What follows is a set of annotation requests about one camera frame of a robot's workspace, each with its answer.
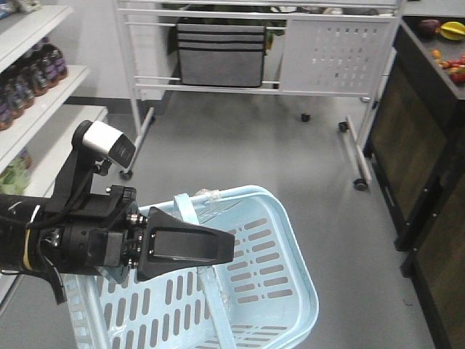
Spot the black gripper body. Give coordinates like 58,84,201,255
36,185,147,282

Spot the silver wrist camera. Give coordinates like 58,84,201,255
82,121,136,168

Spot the white store shelving unit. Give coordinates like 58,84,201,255
0,0,109,313

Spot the dark wooden produce stand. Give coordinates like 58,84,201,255
365,15,464,348

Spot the white rolling whiteboard stand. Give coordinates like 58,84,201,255
112,0,408,192

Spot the grey fabric storage bag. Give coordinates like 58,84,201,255
176,23,267,88

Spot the light blue plastic basket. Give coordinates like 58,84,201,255
64,185,319,348

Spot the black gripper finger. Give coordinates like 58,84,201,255
137,206,235,281

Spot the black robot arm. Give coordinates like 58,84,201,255
1,185,235,304

